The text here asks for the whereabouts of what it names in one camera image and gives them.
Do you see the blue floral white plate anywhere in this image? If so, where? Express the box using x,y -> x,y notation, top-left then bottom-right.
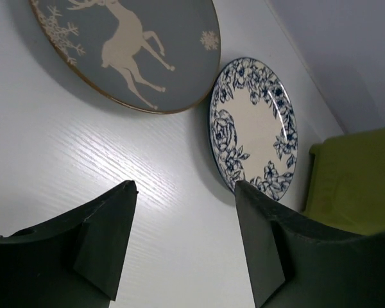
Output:
209,57 -> 298,201

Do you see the olive green plastic bin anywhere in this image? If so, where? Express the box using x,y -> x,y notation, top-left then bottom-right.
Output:
303,128 -> 385,235

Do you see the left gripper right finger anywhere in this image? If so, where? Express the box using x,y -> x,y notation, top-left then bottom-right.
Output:
235,180 -> 385,307

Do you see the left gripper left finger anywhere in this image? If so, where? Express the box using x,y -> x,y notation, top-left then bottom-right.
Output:
0,180 -> 138,307

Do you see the grey deer plate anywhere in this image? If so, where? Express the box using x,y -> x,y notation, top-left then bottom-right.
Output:
30,1 -> 221,114

